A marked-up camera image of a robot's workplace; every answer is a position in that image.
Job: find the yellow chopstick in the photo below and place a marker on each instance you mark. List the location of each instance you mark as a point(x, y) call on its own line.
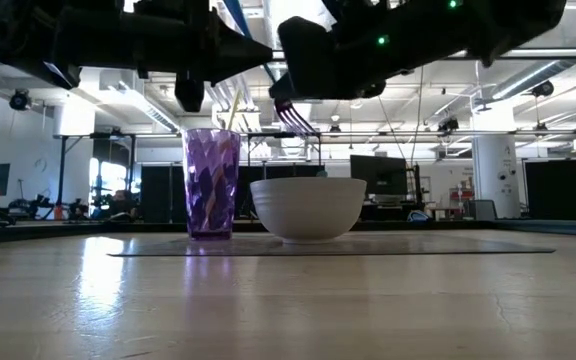
point(233, 112)

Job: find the black monitor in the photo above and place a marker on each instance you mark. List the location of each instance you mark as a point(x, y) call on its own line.
point(378, 175)

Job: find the purple faceted plastic cup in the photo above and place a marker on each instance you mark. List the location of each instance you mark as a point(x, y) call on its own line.
point(211, 200)

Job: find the white round column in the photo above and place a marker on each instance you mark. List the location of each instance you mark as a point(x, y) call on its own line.
point(495, 170)

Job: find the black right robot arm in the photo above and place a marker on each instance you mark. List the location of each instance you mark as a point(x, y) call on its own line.
point(518, 20)

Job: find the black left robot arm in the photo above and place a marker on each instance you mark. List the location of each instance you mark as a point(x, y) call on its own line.
point(43, 35)

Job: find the black ceiling-hung device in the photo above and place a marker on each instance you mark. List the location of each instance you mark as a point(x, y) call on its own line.
point(19, 100)
point(543, 89)

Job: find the person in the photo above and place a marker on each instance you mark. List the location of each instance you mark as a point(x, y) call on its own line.
point(122, 205)

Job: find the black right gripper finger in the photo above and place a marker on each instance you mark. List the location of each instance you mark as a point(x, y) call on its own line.
point(308, 60)

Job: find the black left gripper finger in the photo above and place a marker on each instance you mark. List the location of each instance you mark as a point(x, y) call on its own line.
point(240, 52)

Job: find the grey-bordered placemat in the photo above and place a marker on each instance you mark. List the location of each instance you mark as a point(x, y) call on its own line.
point(418, 247)

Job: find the black background robot arms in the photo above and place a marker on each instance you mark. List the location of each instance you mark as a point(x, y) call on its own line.
point(38, 205)

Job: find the black partition wall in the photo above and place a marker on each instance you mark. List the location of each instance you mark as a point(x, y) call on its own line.
point(163, 195)

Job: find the white ceramic bowl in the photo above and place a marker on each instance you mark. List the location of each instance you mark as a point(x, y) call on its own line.
point(308, 210)

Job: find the iridescent purple fork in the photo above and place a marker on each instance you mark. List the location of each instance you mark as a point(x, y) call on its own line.
point(293, 117)

